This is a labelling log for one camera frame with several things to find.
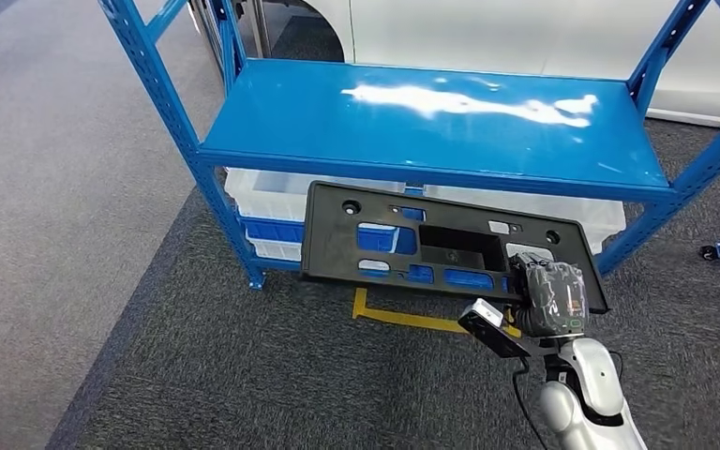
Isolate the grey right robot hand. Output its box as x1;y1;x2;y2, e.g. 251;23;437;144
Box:
510;251;589;339

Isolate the black plastic car part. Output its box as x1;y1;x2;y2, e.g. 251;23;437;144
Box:
300;180;610;315

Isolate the blue metal shelf rack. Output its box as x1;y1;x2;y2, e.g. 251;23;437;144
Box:
97;0;720;292

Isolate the white plastic bin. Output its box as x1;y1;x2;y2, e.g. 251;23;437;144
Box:
422;184;627;256
224;167;408;223
247;237;304;263

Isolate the yellow floor tape marking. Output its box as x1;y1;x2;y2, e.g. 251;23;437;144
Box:
352;287;523;339

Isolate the white car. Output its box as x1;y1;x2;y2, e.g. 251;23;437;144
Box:
186;0;720;129

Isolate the silver metal stand pole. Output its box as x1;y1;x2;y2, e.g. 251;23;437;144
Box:
235;0;275;59

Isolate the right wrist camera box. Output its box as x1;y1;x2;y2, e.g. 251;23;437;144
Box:
457;298;550;360

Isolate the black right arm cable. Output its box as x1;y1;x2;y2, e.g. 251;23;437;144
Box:
511;354;550;450

